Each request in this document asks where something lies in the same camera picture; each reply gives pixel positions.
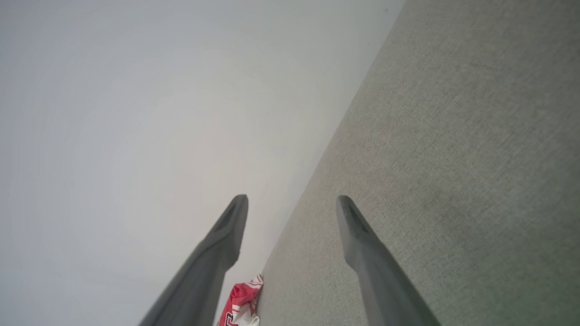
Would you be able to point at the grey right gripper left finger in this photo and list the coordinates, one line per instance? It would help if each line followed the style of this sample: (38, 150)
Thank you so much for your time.
(213, 262)

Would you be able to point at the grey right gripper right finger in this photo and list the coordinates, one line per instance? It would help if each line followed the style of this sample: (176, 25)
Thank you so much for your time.
(376, 271)

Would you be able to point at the red Bulls basketball jersey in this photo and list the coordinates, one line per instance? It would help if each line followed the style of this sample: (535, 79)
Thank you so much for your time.
(240, 294)

